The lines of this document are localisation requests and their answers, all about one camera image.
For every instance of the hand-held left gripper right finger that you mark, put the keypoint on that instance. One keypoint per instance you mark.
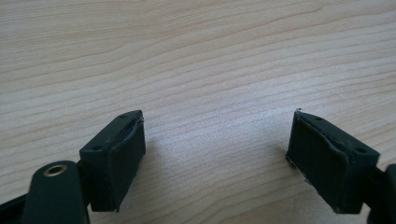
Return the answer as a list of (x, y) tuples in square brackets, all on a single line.
[(327, 161)]

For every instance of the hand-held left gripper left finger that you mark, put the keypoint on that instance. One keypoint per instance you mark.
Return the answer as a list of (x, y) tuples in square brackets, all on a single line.
[(112, 161)]

